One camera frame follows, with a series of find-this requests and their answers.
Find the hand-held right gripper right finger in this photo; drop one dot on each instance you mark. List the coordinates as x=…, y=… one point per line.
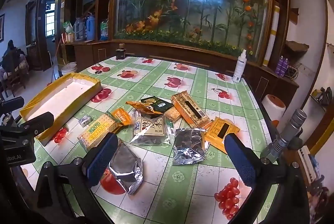
x=241, y=161

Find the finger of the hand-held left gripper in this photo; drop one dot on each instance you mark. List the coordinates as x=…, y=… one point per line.
x=11, y=104
x=39, y=121

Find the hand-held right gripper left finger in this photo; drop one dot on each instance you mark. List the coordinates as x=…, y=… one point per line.
x=100, y=161

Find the silver foil packet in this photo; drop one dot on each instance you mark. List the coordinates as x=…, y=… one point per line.
x=125, y=166
x=189, y=147

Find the yellow cardboard box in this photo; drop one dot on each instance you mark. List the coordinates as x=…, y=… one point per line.
x=52, y=98

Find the yellow cracker packet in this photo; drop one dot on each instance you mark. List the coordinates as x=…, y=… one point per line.
x=96, y=131

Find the orange packet with black label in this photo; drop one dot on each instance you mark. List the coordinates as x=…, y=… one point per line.
x=216, y=130

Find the small white green candy packet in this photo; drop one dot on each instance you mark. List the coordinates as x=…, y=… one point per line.
x=84, y=120

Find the small orange snack packet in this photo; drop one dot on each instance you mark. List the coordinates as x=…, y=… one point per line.
x=121, y=117

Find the clear packet with dark contents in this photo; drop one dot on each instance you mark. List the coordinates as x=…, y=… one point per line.
x=150, y=127

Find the long orange cracker packet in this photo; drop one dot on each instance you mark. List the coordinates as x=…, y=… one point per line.
x=188, y=106

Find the dark green snack packet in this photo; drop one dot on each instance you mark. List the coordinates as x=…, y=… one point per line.
x=158, y=104

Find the small clear cracker packet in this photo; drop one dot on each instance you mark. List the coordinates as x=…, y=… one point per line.
x=173, y=113

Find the chair with clothes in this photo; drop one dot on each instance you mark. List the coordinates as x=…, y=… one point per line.
x=13, y=65

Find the white plastic bucket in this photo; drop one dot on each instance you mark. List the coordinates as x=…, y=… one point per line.
x=69, y=69

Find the green fruit-print tablecloth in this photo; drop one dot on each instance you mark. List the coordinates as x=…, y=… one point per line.
x=182, y=187

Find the low wooden cabinet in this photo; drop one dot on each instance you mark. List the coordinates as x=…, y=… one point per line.
x=274, y=83

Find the window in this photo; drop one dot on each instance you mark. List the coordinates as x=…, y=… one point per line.
x=50, y=20

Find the white spray bottle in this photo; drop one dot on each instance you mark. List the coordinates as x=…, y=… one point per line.
x=239, y=67

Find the green white bag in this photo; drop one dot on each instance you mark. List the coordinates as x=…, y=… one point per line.
x=68, y=27

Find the clear water jug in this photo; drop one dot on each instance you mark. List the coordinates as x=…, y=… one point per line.
x=79, y=28

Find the purple bottle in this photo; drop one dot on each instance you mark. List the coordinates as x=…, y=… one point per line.
x=285, y=67
x=279, y=66

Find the dark ink bottle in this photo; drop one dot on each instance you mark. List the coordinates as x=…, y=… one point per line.
x=120, y=53

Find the blue thermos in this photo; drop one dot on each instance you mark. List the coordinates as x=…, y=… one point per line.
x=90, y=27

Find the green blue bag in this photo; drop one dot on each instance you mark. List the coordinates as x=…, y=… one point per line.
x=104, y=29

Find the white yellow rolled poster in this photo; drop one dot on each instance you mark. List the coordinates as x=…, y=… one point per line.
x=272, y=36

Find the framed flower glass panel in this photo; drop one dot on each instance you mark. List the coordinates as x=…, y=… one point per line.
x=182, y=18

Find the framed wall picture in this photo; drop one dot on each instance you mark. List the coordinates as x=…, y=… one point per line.
x=1, y=28

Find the brown wall shelf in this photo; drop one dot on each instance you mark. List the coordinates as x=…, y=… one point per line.
x=296, y=46

